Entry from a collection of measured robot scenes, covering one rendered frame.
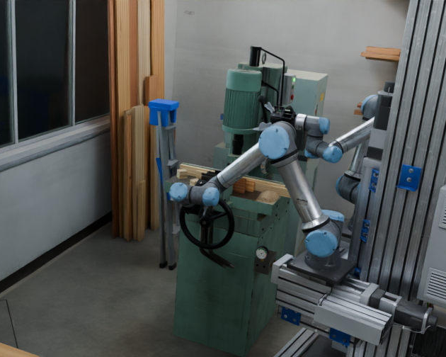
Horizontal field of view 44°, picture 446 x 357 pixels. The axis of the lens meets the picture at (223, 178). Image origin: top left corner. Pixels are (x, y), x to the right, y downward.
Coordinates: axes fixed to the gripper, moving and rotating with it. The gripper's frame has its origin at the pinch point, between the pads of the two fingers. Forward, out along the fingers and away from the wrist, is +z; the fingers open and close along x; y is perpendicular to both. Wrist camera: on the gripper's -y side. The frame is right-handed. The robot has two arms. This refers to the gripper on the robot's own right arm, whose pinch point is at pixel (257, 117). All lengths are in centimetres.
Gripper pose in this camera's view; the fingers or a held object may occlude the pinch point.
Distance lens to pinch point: 270.6
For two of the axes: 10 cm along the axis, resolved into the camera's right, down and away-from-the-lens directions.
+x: -3.3, 8.4, -4.2
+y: -2.0, -5.0, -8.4
